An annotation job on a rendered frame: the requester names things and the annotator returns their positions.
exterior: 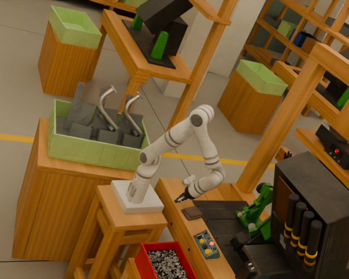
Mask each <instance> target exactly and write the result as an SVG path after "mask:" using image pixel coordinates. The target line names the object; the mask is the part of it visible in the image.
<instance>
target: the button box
mask: <svg viewBox="0 0 349 279"><path fill-rule="evenodd" d="M204 232H208V231H207V230H205V231H203V232H200V233H198V234H201V236H202V237H201V238H200V239H203V240H204V243H202V244H201V243H200V242H199V241H200V239H198V238H197V234H196V235H194V236H193V237H194V239H195V241H196V243H197V244H198V246H199V248H200V250H201V252H202V254H203V256H204V258H205V259H206V260H208V259H218V258H220V253H219V250H218V248H217V247H216V245H215V243H214V244H213V245H210V242H214V241H213V240H212V238H211V239H210V240H207V237H211V236H210V234H209V233H208V234H207V235H205V234H204ZM204 244H206V245H207V248H206V249H210V251H211V252H210V254H209V255H207V254H205V250H206V249H204V248H203V247H202V246H203V245H204ZM214 247H216V248H217V249H216V250H215V251H214V250H213V248H214Z"/></svg>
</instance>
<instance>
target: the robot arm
mask: <svg viewBox="0 0 349 279"><path fill-rule="evenodd" d="M213 117H214V110H213V109H212V107H211V106H209V105H200V106H198V107H197V108H195V109H194V110H193V111H192V112H191V113H190V115H189V117H187V118H186V119H185V120H183V121H181V122H180V123H178V124H176V125H175V126H173V127H172V128H170V129H169V130H168V131H167V132H166V133H165V134H163V135H162V136H161V137H160V138H159V139H157V140H156V141H155V142H154V143H153V144H151V145H149V146H148V147H146V148H144V149H143V150H142V151H141V152H140V154H139V157H138V158H139V161H140V163H141V165H139V166H138V168H137V170H136V173H135V176H134V178H133V181H132V182H130V185H129V187H128V190H127V192H126V197H127V199H128V201H129V202H132V203H135V204H140V203H142V201H143V199H144V197H145V194H146V192H147V189H148V186H149V184H150V182H151V179H152V177H153V175H154V174H155V173H156V171H157V169H158V167H159V165H160V163H161V160H162V154H164V153H166V152H168V151H171V150H173V149H175V148H177V147H178V146H179V145H181V144H182V143H183V142H184V141H185V140H186V139H188V138H189V137H190V136H191V135H192V134H193V133H195V135H196V137H197V140H198V142H199V145H200V147H201V150H202V154H203V158H204V162H205V165H206V167H207V168H209V169H212V172H211V173H210V174H209V175H208V176H206V177H203V178H201V179H199V180H198V181H196V182H195V179H196V177H195V175H190V176H189V177H187V178H186V179H184V180H183V181H182V184H183V185H187V187H186V188H185V190H184V193H182V194H181V195H180V196H179V197H178V198H177V199H175V200H174V202H175V203H176V204H177V203H180V202H181V201H184V200H187V199H191V200H193V199H195V198H197V197H199V196H201V195H202V194H203V193H205V192H207V191H209V190H211V189H214V188H216V187H217V186H219V185H220V184H221V183H222V182H223V181H224V180H225V170H224V168H223V167H222V165H221V163H220V161H219V157H218V152H217V149H216V147H215V145H214V144H213V142H212V141H211V139H210V138H209V136H208V132H207V124H209V123H210V122H211V121H212V119H213Z"/></svg>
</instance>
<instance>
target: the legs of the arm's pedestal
mask: <svg viewBox="0 0 349 279"><path fill-rule="evenodd" d="M100 227H101V229H102V232H103V234H104V238H103V240H102V242H101V245H100V247H99V250H98V252H97V254H96V257H95V258H93V259H87V258H88V255H89V252H90V250H91V248H92V245H93V243H94V240H95V238H96V235H97V232H98V231H99V228H100ZM163 229H164V228H158V229H145V230H131V231H118V232H114V231H113V229H112V227H111V225H110V222H109V220H108V218H107V216H106V213H105V211H104V208H103V207H102V205H101V202H100V200H99V197H98V195H97V193H95V196H94V198H93V201H92V203H91V206H90V209H89V212H88V214H87V217H86V219H85V222H84V225H83V228H82V230H81V233H80V236H79V238H78V242H77V243H76V247H75V249H74V252H73V255H72V257H71V260H70V262H69V265H68V268H67V270H66V273H65V276H64V278H63V279H86V277H85V274H84V271H88V270H90V271H89V274H88V276H87V279H120V278H121V276H122V274H121V272H120V269H119V267H118V265H117V264H118V262H119V260H120V257H121V255H122V253H123V251H124V249H125V247H126V245H127V244H137V246H136V248H135V250H134V252H133V254H132V256H131V258H133V257H135V256H137V254H138V252H139V250H140V248H141V246H140V245H141V243H152V242H157V241H158V239H159V237H160V235H161V233H162V231H163Z"/></svg>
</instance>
